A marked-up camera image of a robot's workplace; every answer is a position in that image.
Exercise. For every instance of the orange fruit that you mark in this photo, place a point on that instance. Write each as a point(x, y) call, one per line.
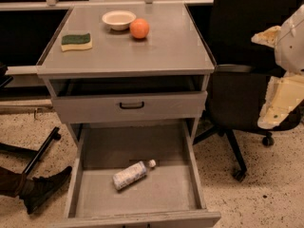
point(139, 28)

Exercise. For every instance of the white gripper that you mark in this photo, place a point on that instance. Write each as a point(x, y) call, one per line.
point(291, 47)

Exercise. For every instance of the black drawer handle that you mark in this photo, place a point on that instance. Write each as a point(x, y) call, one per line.
point(129, 106)

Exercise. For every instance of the black shoe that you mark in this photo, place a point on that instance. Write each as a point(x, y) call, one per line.
point(38, 190)

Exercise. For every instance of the white bowl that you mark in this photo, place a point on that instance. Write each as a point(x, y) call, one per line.
point(119, 19)

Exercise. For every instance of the grey drawer cabinet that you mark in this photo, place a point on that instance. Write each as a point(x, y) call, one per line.
point(172, 58)

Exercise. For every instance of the brown trouser leg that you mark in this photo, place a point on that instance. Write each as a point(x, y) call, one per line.
point(11, 183)

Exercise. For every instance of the open grey bottom drawer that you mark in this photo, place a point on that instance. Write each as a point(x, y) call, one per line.
point(169, 196)

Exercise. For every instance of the black office chair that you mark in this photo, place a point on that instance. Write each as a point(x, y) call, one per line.
point(237, 88)

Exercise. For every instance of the green yellow sponge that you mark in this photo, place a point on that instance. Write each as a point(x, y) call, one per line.
point(76, 42)

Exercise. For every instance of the closed grey upper drawer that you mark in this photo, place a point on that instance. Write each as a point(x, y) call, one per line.
point(105, 109)

